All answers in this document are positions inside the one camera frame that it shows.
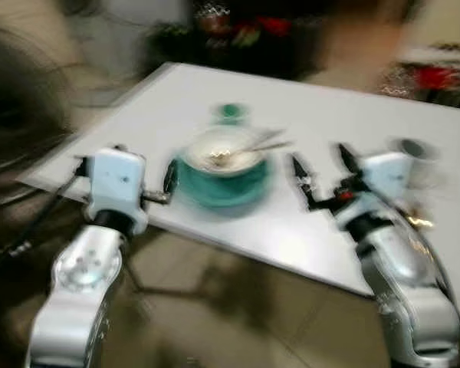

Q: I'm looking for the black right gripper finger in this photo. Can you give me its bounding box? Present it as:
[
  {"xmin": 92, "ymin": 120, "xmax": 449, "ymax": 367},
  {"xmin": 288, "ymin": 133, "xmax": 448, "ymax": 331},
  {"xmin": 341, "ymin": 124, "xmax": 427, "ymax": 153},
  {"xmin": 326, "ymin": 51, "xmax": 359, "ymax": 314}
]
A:
[
  {"xmin": 336, "ymin": 142, "xmax": 363, "ymax": 182},
  {"xmin": 290, "ymin": 153, "xmax": 317, "ymax": 206}
]

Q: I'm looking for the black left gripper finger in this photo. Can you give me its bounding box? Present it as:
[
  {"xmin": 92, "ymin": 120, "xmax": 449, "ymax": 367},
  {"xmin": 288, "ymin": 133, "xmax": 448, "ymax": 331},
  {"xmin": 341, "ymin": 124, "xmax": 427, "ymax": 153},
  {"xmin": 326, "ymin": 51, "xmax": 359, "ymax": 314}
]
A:
[{"xmin": 162, "ymin": 159, "xmax": 179, "ymax": 205}]

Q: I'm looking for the teal round plate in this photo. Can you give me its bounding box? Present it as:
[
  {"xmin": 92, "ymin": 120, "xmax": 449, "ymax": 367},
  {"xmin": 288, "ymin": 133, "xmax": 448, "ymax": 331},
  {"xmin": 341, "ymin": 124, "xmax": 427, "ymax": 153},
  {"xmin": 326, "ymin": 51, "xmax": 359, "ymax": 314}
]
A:
[{"xmin": 175, "ymin": 149, "xmax": 274, "ymax": 209}]

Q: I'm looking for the metal spoon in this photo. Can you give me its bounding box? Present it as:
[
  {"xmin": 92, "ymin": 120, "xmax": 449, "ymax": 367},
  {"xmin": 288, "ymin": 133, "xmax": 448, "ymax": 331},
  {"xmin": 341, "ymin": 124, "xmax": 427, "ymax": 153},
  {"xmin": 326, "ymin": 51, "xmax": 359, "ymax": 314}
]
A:
[{"xmin": 213, "ymin": 129, "xmax": 294, "ymax": 168}]

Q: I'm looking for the white bowl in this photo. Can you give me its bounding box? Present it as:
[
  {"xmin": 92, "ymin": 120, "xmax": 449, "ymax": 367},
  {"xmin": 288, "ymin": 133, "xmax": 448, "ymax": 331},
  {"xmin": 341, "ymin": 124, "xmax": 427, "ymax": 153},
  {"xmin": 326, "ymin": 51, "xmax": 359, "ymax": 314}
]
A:
[{"xmin": 184, "ymin": 126, "xmax": 267, "ymax": 177}]

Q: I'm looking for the white mug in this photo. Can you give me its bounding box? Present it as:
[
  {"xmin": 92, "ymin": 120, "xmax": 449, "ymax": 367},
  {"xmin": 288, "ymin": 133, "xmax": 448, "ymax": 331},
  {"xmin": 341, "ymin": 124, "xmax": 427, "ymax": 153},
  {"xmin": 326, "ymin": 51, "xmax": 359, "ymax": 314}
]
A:
[{"xmin": 389, "ymin": 137, "xmax": 443, "ymax": 190}]

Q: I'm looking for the gold fork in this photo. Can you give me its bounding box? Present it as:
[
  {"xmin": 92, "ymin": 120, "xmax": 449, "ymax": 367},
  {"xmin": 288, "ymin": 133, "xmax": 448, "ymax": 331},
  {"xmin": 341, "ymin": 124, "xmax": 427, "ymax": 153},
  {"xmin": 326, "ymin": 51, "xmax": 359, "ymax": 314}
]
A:
[{"xmin": 405, "ymin": 205, "xmax": 436, "ymax": 232}]

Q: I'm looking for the small teal cup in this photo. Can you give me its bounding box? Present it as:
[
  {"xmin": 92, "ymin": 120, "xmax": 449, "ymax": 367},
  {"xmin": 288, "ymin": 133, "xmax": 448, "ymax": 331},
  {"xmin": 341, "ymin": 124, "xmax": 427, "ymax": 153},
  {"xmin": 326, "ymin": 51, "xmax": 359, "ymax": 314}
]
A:
[{"xmin": 213, "ymin": 103, "xmax": 251, "ymax": 128}]

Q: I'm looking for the red flower arrangement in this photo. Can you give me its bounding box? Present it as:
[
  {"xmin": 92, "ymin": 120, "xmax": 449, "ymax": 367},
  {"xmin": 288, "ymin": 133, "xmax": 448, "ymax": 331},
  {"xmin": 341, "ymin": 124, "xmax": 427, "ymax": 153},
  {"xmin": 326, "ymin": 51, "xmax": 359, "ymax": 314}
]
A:
[{"xmin": 379, "ymin": 44, "xmax": 460, "ymax": 104}]

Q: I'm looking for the dark standing fan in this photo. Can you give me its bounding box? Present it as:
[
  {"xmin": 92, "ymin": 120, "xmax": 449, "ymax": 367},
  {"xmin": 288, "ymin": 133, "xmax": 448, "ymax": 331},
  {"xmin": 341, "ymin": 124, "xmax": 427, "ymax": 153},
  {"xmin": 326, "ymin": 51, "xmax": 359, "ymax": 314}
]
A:
[{"xmin": 0, "ymin": 21, "xmax": 74, "ymax": 204}]

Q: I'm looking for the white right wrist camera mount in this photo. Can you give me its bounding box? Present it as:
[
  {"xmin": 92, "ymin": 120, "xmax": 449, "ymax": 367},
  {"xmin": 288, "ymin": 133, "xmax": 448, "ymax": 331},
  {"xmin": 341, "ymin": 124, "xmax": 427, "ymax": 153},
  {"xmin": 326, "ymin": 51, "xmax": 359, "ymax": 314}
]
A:
[{"xmin": 359, "ymin": 151, "xmax": 412, "ymax": 202}]

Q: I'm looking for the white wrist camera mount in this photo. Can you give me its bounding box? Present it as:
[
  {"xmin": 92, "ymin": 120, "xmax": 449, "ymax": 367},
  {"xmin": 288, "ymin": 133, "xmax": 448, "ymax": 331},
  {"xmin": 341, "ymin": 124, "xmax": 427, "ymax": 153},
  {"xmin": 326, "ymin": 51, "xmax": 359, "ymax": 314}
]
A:
[
  {"xmin": 85, "ymin": 147, "xmax": 149, "ymax": 231},
  {"xmin": 359, "ymin": 151, "xmax": 412, "ymax": 202}
]

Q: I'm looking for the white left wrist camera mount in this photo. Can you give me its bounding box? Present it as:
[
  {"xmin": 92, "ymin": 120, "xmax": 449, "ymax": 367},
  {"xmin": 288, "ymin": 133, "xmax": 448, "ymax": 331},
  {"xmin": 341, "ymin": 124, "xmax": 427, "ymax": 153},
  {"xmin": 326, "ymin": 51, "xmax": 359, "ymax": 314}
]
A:
[{"xmin": 85, "ymin": 147, "xmax": 149, "ymax": 231}]

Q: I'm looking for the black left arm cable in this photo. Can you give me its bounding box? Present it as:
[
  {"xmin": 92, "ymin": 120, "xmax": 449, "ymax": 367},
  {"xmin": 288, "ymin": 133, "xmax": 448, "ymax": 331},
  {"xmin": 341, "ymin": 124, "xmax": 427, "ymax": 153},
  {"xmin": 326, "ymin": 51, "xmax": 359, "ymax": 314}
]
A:
[{"xmin": 0, "ymin": 157, "xmax": 89, "ymax": 296}]

